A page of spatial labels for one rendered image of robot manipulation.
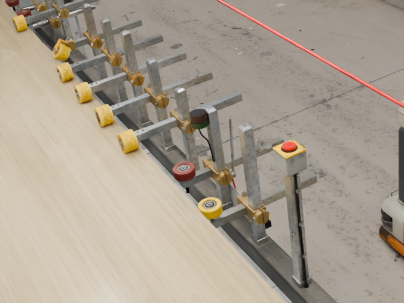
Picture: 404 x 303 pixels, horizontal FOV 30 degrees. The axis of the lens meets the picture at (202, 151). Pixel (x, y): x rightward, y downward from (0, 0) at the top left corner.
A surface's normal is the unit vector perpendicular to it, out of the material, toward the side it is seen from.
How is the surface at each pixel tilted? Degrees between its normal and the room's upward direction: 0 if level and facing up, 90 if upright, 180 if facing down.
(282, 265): 0
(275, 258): 0
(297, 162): 90
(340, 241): 0
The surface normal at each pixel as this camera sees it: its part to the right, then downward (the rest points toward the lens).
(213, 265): -0.14, -0.83
